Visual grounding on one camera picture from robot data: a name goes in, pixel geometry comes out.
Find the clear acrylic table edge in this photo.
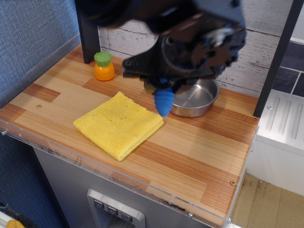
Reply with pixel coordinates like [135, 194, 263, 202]
[0, 114, 258, 228]

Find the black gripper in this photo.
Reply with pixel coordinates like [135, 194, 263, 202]
[122, 35, 228, 94]

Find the stainless steel pan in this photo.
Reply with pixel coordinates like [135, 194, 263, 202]
[171, 79, 220, 118]

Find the yellow folded cloth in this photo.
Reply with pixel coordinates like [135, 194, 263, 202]
[73, 92, 164, 161]

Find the orange toy carrot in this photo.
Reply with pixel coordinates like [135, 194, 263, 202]
[94, 52, 115, 81]

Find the white radiator cover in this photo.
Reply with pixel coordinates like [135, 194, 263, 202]
[247, 90, 304, 195]

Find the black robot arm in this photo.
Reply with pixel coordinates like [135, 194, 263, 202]
[76, 0, 247, 94]

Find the black right frame post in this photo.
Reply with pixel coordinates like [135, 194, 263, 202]
[253, 0, 304, 118]

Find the black frame post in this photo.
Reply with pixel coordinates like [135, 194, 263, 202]
[75, 0, 100, 64]
[253, 0, 304, 118]

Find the yellow black object on floor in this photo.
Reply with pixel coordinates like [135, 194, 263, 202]
[0, 203, 37, 228]

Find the silver toy cabinet front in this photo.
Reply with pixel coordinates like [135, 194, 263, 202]
[34, 148, 228, 228]

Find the black left frame post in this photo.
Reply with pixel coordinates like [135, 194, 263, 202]
[75, 0, 100, 64]

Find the blue handled metal spork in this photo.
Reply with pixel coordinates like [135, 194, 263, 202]
[154, 86, 174, 117]

